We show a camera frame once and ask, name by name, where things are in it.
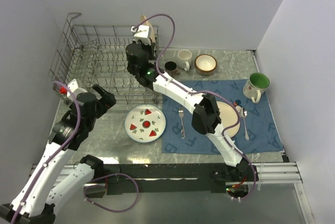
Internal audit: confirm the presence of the beige plate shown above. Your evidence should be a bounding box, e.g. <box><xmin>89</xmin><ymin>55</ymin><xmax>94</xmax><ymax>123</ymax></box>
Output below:
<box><xmin>140</xmin><ymin>15</ymin><xmax>156</xmax><ymax>43</ymax></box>

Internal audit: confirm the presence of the white strawberry pattern plate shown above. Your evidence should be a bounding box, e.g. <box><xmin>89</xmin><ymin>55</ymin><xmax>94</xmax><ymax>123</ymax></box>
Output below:
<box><xmin>124</xmin><ymin>105</ymin><xmax>166</xmax><ymax>143</ymax></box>

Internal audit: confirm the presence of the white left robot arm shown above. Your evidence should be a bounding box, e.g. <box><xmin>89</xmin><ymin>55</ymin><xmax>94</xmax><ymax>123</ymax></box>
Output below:
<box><xmin>1</xmin><ymin>80</ymin><xmax>116</xmax><ymax>223</ymax></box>

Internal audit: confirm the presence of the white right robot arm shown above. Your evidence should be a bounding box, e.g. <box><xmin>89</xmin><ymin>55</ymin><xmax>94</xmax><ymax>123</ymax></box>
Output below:
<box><xmin>126</xmin><ymin>42</ymin><xmax>257</xmax><ymax>182</ymax></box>

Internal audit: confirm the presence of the dark brown metal cup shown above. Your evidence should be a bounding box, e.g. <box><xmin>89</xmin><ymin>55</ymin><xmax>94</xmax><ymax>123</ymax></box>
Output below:
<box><xmin>164</xmin><ymin>61</ymin><xmax>180</xmax><ymax>77</ymax></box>

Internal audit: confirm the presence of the white ceramic mug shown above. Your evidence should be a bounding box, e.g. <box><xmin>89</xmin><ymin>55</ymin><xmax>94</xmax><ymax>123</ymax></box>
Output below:
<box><xmin>176</xmin><ymin>50</ymin><xmax>192</xmax><ymax>72</ymax></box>

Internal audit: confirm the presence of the brown rimmed ceramic bowl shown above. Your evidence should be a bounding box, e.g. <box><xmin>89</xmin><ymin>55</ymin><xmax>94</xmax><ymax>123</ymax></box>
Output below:
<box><xmin>194</xmin><ymin>54</ymin><xmax>218</xmax><ymax>76</ymax></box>

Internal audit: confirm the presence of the silver fork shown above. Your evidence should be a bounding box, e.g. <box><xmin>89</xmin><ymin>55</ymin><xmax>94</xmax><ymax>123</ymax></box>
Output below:
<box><xmin>178</xmin><ymin>107</ymin><xmax>185</xmax><ymax>139</ymax></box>

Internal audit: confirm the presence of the pink and cream plate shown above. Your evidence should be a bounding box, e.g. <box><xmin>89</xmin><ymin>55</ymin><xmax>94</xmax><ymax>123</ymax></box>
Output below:
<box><xmin>217</xmin><ymin>102</ymin><xmax>240</xmax><ymax>138</ymax></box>

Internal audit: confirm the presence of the silver spoon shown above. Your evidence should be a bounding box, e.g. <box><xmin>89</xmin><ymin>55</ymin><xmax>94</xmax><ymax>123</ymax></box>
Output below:
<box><xmin>234</xmin><ymin>100</ymin><xmax>250</xmax><ymax>140</ymax></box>

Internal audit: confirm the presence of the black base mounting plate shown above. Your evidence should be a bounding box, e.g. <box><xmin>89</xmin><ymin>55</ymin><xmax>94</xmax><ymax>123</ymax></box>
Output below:
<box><xmin>103</xmin><ymin>163</ymin><xmax>259</xmax><ymax>195</ymax></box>

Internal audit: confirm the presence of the floral mug green inside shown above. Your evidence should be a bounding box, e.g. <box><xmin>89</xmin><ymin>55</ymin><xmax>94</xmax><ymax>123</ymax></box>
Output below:
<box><xmin>243</xmin><ymin>72</ymin><xmax>270</xmax><ymax>104</ymax></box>

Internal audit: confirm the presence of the blue letter pattern cloth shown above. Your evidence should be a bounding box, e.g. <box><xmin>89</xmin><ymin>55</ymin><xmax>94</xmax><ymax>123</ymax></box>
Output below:
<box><xmin>162</xmin><ymin>80</ymin><xmax>283</xmax><ymax>154</ymax></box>

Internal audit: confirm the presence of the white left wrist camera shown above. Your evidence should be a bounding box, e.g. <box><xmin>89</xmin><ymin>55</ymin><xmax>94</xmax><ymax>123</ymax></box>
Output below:
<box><xmin>53</xmin><ymin>79</ymin><xmax>87</xmax><ymax>101</ymax></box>

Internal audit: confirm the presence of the metal wire dish rack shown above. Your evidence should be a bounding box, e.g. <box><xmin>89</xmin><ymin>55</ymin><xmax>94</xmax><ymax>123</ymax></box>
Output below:
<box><xmin>48</xmin><ymin>13</ymin><xmax>159</xmax><ymax>104</ymax></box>

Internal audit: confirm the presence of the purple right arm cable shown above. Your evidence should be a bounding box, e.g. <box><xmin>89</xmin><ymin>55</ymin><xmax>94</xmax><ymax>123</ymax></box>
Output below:
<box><xmin>132</xmin><ymin>13</ymin><xmax>260</xmax><ymax>201</ymax></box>

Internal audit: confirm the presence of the aluminium frame rail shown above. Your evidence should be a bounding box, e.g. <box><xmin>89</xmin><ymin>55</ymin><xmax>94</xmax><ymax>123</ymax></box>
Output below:
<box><xmin>26</xmin><ymin>162</ymin><xmax>303</xmax><ymax>185</ymax></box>

